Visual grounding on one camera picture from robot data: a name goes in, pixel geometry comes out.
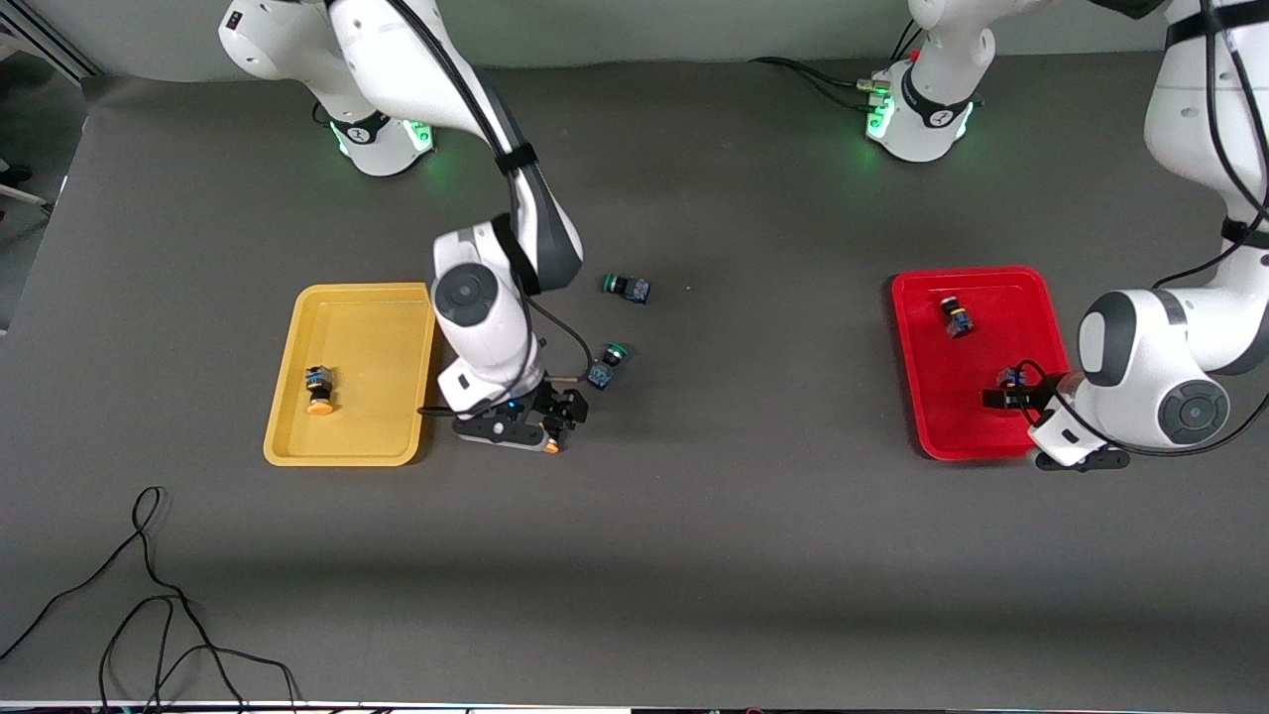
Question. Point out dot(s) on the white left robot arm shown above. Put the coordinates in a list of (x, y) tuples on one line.
[(1140, 367)]

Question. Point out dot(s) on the green mushroom push button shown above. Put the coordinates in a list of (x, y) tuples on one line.
[(634, 291), (600, 375)]

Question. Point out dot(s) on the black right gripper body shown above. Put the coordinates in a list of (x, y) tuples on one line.
[(551, 400)]

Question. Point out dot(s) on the yellow plastic tray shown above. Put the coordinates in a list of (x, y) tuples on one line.
[(347, 337)]

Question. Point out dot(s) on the black and white floor stand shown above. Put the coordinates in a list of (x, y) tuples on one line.
[(25, 198)]

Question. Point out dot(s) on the aluminium frame rail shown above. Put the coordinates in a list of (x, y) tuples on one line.
[(40, 40)]

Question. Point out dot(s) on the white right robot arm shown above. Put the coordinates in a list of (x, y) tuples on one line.
[(486, 337)]

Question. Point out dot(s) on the red plastic tray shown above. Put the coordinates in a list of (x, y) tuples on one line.
[(932, 397)]

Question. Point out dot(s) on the dark grey table mat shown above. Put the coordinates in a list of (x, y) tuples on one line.
[(634, 555)]

